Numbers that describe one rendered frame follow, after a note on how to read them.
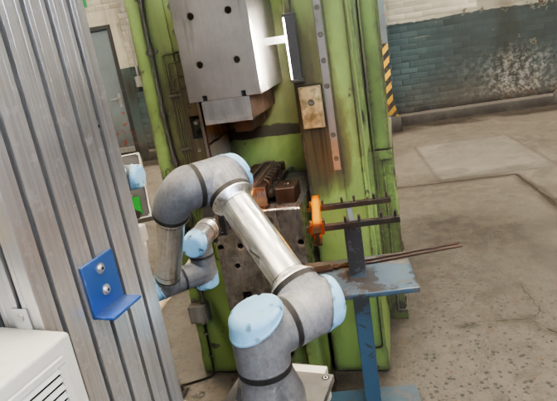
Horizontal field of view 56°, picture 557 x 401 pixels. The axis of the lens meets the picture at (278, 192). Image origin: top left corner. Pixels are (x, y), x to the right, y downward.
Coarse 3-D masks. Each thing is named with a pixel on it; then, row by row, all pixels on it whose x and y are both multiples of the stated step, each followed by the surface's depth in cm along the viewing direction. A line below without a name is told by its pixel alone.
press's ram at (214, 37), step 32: (192, 0) 193; (224, 0) 191; (256, 0) 204; (192, 32) 197; (224, 32) 195; (256, 32) 200; (192, 64) 201; (224, 64) 198; (256, 64) 196; (192, 96) 205; (224, 96) 202
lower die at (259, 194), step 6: (270, 162) 247; (282, 162) 246; (252, 168) 246; (258, 168) 240; (270, 168) 239; (252, 174) 231; (264, 174) 231; (276, 174) 232; (258, 180) 220; (258, 186) 213; (264, 186) 211; (270, 186) 220; (258, 192) 212; (264, 192) 212; (258, 198) 213; (264, 198) 212; (270, 198) 218; (258, 204) 214
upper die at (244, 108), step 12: (240, 96) 201; (252, 96) 205; (264, 96) 224; (204, 108) 205; (216, 108) 204; (228, 108) 203; (240, 108) 202; (252, 108) 203; (264, 108) 222; (216, 120) 206; (228, 120) 205; (240, 120) 204
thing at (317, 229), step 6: (312, 198) 199; (318, 198) 198; (312, 204) 192; (318, 204) 191; (312, 210) 185; (318, 210) 184; (312, 216) 180; (318, 216) 179; (312, 222) 174; (318, 222) 173; (312, 228) 166; (318, 228) 165; (312, 234) 170; (318, 234) 162; (318, 240) 162
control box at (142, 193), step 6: (126, 156) 213; (132, 156) 214; (138, 156) 214; (126, 162) 212; (132, 162) 213; (138, 162) 213; (144, 186) 211; (132, 192) 210; (138, 192) 210; (144, 192) 210; (144, 198) 210; (144, 204) 209; (150, 204) 214; (144, 210) 208; (150, 210) 209; (144, 216) 208; (150, 216) 208; (138, 222) 212
